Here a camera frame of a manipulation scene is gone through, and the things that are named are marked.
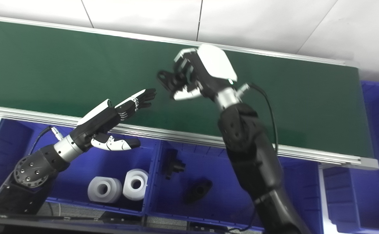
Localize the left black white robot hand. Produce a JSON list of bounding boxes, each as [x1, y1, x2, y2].
[[71, 88, 157, 151]]

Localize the green conveyor belt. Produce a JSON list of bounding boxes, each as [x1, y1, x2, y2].
[[0, 14, 379, 170], [0, 19, 375, 159]]

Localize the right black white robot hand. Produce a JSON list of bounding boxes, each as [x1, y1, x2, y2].
[[171, 44, 238, 102]]

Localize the white plastic cylinder part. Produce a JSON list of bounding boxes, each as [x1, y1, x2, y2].
[[88, 176, 123, 203], [123, 168, 149, 201]]

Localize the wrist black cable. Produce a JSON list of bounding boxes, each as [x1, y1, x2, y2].
[[237, 82, 279, 153], [28, 126, 63, 155]]

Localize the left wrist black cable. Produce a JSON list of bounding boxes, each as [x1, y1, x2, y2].
[[28, 126, 63, 155]]

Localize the black flange part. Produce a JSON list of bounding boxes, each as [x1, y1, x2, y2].
[[182, 178, 213, 204], [157, 70, 185, 98]]

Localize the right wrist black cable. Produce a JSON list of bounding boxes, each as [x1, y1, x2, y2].
[[237, 82, 279, 153]]

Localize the black robot torso frame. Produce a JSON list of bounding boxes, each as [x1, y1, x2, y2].
[[0, 211, 264, 234]]

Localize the black machined bracket part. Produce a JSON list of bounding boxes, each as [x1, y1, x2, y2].
[[163, 149, 186, 181]]

